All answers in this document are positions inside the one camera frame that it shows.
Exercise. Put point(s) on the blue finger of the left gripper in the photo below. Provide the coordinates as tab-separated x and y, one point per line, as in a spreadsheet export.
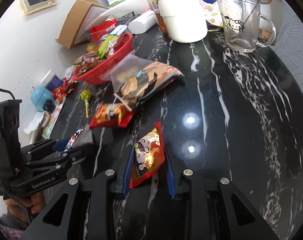
63	145

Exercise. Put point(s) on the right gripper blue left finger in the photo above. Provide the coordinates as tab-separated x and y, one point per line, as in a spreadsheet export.
127	164

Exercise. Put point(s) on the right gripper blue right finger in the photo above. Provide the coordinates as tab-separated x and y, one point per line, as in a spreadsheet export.
169	172

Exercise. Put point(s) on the black white snack packet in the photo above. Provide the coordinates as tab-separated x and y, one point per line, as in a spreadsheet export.
80	137

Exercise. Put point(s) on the red cartoon snack packet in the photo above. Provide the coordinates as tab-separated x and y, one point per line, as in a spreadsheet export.
149	155

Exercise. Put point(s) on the green lollipop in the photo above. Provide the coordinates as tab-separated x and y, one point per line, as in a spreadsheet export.
86	96

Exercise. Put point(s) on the red gold snack packet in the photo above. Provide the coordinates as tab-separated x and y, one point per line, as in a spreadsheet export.
111	115

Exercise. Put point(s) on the large cartoon zip snack bag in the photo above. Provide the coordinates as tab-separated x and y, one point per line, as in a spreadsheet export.
135	79

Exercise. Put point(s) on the person's left hand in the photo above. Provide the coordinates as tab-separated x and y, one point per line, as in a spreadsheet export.
19	207

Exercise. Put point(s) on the blue round gadget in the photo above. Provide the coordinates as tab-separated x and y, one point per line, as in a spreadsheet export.
43	99

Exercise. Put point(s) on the red orange snack packets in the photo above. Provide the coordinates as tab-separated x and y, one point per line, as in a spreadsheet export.
65	89

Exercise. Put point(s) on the white cap dark jar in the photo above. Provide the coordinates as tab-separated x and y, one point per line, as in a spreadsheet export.
54	82

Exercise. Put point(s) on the peanut snack packet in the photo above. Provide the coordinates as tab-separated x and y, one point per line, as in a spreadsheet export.
87	62

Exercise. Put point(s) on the green white stick pouch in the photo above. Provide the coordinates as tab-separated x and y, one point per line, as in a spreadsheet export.
107	44

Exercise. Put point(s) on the red plastic basket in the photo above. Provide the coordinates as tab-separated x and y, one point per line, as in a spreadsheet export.
95	76

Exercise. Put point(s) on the red barcode snack bag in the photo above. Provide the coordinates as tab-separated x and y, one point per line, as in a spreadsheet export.
99	31

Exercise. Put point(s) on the brown cardboard box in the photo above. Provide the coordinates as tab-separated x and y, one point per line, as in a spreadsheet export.
74	30

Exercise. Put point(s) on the white paper roll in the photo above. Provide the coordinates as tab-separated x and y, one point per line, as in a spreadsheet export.
143	23

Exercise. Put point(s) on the white kettle with glass lid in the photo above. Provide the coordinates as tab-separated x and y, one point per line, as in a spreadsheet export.
184	19

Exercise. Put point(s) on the long white paper sheet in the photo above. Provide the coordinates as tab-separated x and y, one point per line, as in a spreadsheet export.
124	8

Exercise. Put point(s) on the yellow iced tea bottle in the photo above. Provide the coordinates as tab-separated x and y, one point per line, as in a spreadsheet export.
153	4

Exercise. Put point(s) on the glass mug with cat print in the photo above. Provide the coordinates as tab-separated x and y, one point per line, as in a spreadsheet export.
241	21

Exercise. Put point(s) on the wall intercom panel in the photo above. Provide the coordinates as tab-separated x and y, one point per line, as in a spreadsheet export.
32	6

